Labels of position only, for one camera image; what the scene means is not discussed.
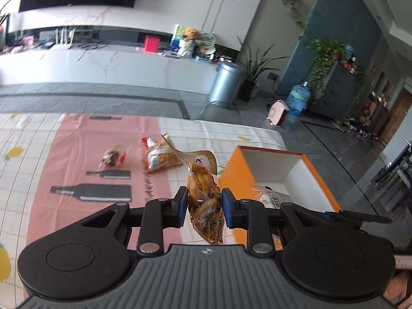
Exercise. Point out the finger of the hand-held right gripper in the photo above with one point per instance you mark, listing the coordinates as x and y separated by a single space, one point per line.
350 219

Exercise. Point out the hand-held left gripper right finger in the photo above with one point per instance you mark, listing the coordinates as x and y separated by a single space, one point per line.
227 207

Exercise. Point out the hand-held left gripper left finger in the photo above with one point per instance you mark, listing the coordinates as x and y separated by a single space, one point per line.
183 204

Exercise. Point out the clear packet of yellow snacks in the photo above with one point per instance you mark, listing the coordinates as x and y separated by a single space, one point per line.
204 180

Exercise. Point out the orange storage box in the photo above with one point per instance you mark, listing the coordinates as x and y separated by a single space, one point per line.
239 167

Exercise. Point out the clear packet with white label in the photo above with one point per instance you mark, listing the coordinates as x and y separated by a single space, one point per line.
273 198

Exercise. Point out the person's right hand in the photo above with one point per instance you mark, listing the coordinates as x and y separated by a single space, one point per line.
404 261

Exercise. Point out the red and white snack packet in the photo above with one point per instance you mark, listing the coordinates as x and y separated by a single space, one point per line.
159 159

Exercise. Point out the dark brown snack packet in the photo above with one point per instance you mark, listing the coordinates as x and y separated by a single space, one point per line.
111 157

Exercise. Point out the pink heater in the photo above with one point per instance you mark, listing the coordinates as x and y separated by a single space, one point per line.
276 112

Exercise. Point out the wooden door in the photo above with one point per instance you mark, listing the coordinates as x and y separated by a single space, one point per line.
397 116

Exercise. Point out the tall potted plant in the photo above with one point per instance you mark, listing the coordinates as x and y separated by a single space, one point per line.
247 90

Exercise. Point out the pink checked tablecloth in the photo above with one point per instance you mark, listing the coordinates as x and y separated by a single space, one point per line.
80 141

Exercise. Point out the silver trash bin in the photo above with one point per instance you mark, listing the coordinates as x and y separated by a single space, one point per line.
225 83

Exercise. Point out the dark grey cabinet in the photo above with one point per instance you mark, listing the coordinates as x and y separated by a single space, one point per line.
338 93

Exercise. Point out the blue water bottle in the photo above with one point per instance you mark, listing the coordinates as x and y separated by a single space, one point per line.
297 99

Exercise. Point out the white marble television console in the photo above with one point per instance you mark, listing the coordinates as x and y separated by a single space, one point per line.
112 67

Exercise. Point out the red box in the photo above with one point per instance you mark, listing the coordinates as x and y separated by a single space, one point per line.
152 44

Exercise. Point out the bushy pothos plant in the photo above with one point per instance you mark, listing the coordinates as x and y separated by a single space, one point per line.
323 58

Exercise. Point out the green and white picture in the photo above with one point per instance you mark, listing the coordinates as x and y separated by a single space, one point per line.
175 38

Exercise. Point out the round decorated fan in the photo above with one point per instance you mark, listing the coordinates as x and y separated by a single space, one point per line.
207 38

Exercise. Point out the teddy bear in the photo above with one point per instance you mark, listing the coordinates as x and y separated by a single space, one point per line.
189 33

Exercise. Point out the white router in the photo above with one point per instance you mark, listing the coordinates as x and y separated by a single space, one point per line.
61 46

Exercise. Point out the wall outlet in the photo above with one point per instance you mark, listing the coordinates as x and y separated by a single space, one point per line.
273 76

